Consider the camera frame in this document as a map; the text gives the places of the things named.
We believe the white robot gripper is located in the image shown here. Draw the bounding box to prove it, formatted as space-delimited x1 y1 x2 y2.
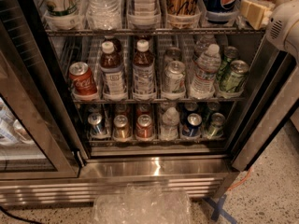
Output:
239 0 299 63

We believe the green soda can rear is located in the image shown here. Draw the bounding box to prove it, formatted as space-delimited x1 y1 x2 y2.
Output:
216 46 239 81

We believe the green soda can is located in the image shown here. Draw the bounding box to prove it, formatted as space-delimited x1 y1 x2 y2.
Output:
216 46 239 81
220 60 249 93

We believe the green soda can front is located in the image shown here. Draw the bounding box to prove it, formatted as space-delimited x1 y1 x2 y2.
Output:
220 60 249 93

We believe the steel fridge right door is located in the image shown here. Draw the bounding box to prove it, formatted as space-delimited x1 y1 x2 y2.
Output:
232 63 299 172

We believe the clear water bottle middle shelf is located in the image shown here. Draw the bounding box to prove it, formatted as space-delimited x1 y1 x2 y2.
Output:
189 44 221 99

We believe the clear water bottle shelf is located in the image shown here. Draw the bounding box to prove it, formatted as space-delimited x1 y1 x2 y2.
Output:
189 44 221 99
87 0 121 30

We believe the silver can rear middle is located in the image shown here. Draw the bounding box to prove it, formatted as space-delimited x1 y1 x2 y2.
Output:
164 47 182 65

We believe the silver diet coke can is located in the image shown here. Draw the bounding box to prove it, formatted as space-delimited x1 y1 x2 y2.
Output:
164 61 186 93

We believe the white label bottle top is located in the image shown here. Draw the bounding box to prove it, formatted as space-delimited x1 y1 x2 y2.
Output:
129 0 161 17

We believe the green can bottom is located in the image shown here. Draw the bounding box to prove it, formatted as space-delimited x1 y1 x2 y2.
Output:
206 113 225 137

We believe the blue pepsi can bottom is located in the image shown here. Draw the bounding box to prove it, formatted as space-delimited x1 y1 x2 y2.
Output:
182 113 202 137

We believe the clear water bottle top shelf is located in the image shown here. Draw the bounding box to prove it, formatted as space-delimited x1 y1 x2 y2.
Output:
87 0 121 30

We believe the red can bottom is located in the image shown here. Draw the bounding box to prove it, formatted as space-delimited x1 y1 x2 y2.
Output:
136 114 153 138

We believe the stainless steel fridge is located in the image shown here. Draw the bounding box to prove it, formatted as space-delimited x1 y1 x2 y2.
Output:
0 0 298 207

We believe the gold can bottom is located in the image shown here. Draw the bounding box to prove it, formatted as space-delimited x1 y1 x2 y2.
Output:
113 115 130 139

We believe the red coca cola can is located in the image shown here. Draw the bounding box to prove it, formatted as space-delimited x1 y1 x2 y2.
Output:
69 62 97 95

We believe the blue can bottom left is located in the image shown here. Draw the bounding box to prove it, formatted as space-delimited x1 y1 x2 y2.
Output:
88 113 107 135

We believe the glass fridge left door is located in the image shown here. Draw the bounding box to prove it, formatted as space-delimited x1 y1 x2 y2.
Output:
0 26 78 180

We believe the brown tea bottle right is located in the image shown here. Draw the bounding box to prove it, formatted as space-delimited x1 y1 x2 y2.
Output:
133 39 155 100

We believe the brown tea bottle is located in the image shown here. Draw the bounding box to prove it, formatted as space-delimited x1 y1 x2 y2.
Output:
133 39 155 100
100 41 126 101

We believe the clear water bottle bottom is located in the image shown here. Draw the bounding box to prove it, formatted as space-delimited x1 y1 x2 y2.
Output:
161 107 179 141

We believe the brown tea bottle left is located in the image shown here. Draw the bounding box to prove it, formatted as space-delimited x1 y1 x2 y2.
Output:
100 41 126 101

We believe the blue tape cross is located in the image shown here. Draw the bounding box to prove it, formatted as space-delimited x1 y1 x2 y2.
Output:
204 194 237 224

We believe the clear plastic bag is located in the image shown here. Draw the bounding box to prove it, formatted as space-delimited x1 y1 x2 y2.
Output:
89 186 192 224

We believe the orange cable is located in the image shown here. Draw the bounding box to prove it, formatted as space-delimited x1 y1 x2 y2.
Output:
226 167 254 192

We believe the black cable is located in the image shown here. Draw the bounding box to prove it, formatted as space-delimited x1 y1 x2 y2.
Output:
0 204 45 224

